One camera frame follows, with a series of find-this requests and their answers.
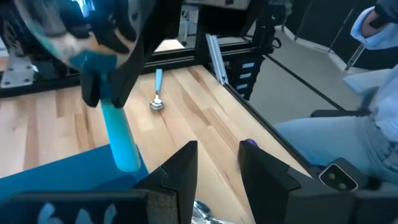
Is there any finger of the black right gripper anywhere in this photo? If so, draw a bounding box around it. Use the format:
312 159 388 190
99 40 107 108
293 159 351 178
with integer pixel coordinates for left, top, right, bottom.
109 0 185 108
81 72 102 108

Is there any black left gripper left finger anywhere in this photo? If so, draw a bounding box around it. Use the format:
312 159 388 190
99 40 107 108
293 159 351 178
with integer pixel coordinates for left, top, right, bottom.
0 140 199 224

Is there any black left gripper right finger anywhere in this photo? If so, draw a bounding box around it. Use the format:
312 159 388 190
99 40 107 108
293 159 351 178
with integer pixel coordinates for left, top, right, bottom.
238 139 398 224

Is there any light blue-handled silver spoon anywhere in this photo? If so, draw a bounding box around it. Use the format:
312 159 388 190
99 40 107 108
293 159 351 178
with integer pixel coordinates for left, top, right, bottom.
58 30 142 174
149 68 165 111
191 200 224 224

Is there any person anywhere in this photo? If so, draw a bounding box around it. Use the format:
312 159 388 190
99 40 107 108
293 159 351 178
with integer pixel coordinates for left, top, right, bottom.
273 0 398 190

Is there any silver aluminium extrusion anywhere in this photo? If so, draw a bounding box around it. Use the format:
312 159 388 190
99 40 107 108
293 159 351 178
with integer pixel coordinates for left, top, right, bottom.
205 33 230 85

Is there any dark blue plastic tray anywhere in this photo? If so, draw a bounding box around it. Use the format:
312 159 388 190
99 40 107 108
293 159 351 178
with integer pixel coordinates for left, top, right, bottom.
0 143 150 200

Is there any black unit with white labels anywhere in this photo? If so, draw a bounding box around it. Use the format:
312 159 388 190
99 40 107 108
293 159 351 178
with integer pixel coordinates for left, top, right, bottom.
228 55 265 101

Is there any person's hand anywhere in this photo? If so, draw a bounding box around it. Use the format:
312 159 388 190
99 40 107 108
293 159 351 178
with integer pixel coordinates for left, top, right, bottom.
360 9 383 40

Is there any black aluminium rig frame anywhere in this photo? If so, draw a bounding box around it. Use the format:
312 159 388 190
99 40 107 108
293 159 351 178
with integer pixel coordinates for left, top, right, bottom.
0 0 315 175

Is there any table-level camera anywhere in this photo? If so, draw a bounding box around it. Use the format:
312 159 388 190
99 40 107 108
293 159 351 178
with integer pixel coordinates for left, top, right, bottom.
317 157 369 192

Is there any silver metal bracket plate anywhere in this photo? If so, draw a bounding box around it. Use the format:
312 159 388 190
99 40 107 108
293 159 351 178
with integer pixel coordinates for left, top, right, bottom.
0 52 35 90

